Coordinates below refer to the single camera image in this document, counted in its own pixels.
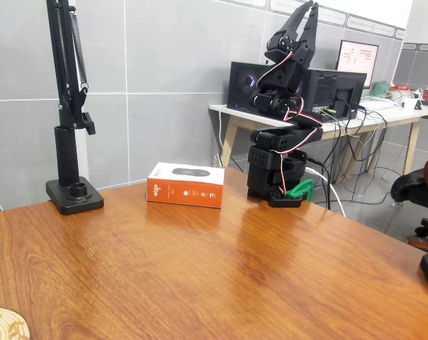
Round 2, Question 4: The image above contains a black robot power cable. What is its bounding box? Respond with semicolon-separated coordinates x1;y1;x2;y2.
305;155;332;210

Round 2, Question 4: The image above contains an orange white mouse box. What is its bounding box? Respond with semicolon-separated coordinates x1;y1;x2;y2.
146;161;226;210

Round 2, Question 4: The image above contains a black computer case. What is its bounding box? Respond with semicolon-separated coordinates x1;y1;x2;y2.
227;61;368;123

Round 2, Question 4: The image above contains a black office chair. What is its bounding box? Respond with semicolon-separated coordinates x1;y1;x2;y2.
390;152;428;251

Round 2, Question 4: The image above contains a red white servo wire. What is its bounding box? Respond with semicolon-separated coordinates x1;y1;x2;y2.
283;94;323;125
257;50;295;89
270;127;316;196

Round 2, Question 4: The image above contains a white robot data cable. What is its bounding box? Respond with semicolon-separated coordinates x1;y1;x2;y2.
305;166;347;217

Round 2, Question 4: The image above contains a computer monitor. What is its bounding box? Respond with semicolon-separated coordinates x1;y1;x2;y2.
335;39;380;90

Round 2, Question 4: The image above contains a black stand base with post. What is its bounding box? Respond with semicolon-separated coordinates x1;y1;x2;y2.
45;125;105;216

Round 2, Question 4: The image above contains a green table clamp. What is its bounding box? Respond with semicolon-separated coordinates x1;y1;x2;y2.
283;178;316;203

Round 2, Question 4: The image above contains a white table with wooden legs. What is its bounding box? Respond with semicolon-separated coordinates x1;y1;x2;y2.
208;101;428;185

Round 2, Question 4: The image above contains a green bag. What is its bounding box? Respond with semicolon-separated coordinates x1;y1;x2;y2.
371;81;393;98

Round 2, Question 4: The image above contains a round wooden coaster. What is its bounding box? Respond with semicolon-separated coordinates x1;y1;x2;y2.
0;306;30;340

